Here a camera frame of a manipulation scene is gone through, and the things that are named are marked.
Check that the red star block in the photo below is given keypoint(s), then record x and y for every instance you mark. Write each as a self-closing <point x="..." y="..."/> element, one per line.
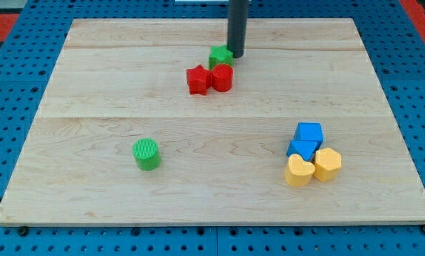
<point x="198" y="80"/>

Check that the green star block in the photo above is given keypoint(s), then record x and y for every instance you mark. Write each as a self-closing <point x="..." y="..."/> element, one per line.
<point x="220" y="55"/>

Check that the red cylinder block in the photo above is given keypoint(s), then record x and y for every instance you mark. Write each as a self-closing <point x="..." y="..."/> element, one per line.
<point x="222" y="77"/>

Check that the light wooden board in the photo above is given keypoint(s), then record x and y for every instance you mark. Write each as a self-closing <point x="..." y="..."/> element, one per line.
<point x="223" y="155"/>

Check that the green cylinder block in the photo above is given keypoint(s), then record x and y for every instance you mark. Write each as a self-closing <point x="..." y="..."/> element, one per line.
<point x="146" y="154"/>

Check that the blue cube block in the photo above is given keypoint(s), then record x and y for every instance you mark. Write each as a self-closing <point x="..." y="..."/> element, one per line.
<point x="309" y="131"/>

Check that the blue triangle block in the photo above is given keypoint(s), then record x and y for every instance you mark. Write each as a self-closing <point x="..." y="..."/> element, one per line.
<point x="306" y="149"/>

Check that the yellow heart block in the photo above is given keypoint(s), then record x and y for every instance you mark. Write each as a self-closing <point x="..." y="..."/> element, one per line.
<point x="298" y="172"/>

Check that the yellow hexagon block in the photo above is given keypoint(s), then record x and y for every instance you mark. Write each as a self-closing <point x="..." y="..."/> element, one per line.
<point x="328" y="163"/>

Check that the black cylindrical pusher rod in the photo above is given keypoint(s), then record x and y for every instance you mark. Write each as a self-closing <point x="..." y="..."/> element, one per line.
<point x="236" y="31"/>

